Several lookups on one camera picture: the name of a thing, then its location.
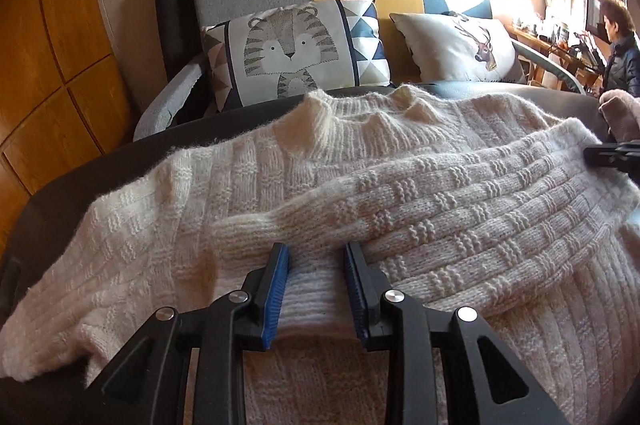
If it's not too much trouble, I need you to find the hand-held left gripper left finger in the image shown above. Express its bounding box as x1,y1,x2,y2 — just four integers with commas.
87,242,292,425

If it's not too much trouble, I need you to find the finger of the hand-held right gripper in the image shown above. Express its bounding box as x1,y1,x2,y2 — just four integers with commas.
582,144,640,180

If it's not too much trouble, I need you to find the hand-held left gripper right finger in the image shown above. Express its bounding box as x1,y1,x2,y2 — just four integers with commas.
343,241,571,425

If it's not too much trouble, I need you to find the white knit sweater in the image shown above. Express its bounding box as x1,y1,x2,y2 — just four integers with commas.
0,85,640,425

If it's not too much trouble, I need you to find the pink knit sweater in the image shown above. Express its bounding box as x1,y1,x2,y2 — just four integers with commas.
599,89,640,143

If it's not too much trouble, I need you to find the black monitor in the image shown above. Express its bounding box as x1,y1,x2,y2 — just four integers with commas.
585,0,607,30

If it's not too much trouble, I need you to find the cluttered wooden desk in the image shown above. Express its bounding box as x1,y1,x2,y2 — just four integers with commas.
507,22,608,93

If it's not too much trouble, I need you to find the deer print cushion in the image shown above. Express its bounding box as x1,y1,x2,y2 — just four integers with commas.
390,11,517,83

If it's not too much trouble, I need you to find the tiger print cushion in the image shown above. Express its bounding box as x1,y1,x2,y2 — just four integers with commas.
201,0,392,112

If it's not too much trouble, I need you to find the black rolled mat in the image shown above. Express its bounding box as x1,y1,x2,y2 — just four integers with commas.
152,0,198,78

